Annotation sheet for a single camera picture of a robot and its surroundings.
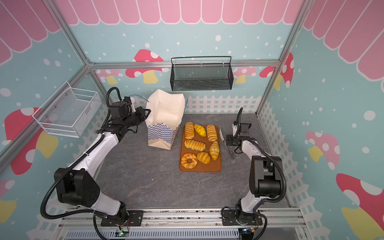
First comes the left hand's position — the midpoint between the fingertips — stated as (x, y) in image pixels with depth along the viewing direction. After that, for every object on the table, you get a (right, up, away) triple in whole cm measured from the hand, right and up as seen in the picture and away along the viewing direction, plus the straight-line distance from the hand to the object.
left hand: (151, 112), depth 82 cm
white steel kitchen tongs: (+48, -29, +12) cm, 58 cm away
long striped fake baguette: (+36, -23, +12) cm, 45 cm away
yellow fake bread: (+24, -20, +15) cm, 34 cm away
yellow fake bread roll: (+36, -14, +21) cm, 43 cm away
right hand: (+48, -15, +14) cm, 52 cm away
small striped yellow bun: (+30, -27, +9) cm, 41 cm away
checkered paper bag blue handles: (+4, +3, +22) cm, 23 cm away
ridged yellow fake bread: (+20, -10, +23) cm, 32 cm away
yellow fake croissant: (+27, -10, +24) cm, 38 cm away
